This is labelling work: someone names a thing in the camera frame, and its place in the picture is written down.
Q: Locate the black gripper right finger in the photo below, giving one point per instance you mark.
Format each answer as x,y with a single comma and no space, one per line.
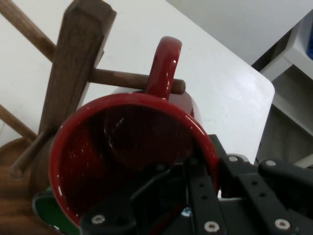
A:
269,186

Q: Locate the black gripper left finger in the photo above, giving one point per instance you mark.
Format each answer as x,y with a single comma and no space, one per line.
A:
110,215

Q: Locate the red enamel mug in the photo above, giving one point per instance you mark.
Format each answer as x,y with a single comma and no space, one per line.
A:
110,147

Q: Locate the green enamel mug white print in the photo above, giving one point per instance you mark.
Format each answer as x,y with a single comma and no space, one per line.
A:
49,210

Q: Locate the white shelf unit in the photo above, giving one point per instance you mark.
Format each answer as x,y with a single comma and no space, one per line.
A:
293,73

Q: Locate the dark wooden mug tree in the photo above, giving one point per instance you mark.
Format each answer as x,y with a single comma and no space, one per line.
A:
75,61

